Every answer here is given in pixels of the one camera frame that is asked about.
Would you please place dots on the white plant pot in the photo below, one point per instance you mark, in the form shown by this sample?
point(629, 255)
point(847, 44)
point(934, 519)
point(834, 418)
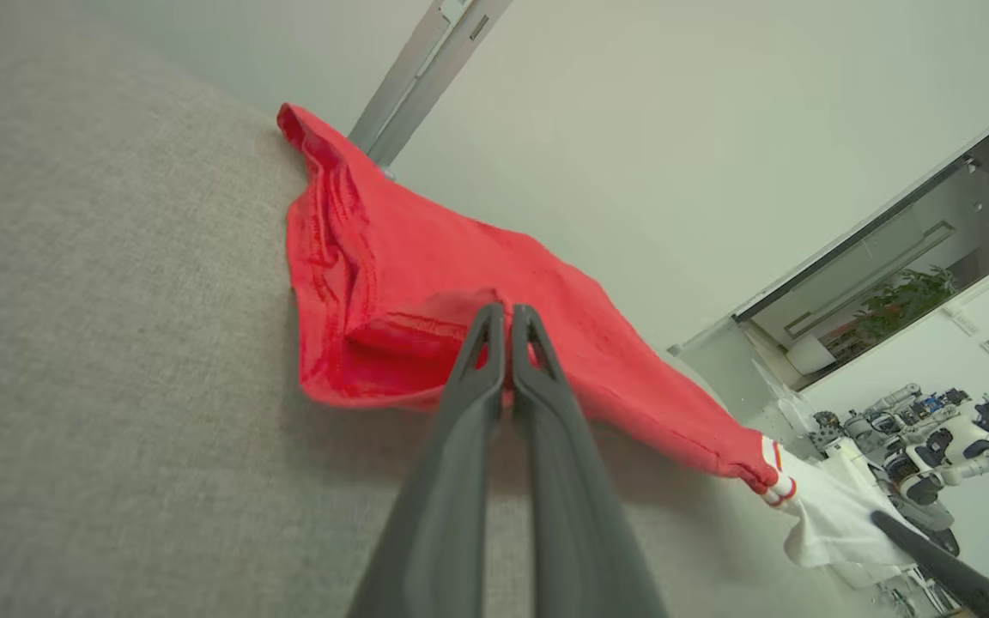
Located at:
point(808, 354)

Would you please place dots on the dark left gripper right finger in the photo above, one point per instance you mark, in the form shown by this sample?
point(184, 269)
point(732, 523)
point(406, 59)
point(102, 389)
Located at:
point(580, 532)

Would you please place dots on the grey partition post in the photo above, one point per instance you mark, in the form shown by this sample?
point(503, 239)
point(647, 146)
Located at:
point(404, 73)
point(439, 73)

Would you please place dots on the red Bulls basketball jersey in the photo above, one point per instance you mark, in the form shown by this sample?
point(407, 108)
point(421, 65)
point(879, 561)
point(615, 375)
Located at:
point(426, 249)

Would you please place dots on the green potted plant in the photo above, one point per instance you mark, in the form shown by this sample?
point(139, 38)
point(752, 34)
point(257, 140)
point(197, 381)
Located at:
point(907, 300)

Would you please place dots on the white humanoid robot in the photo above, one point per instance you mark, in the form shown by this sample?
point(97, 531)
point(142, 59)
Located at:
point(967, 438)

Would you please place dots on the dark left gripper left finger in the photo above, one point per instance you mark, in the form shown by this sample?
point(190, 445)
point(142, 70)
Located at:
point(434, 515)

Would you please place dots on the dark framed glass window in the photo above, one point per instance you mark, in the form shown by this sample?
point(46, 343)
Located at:
point(846, 249)

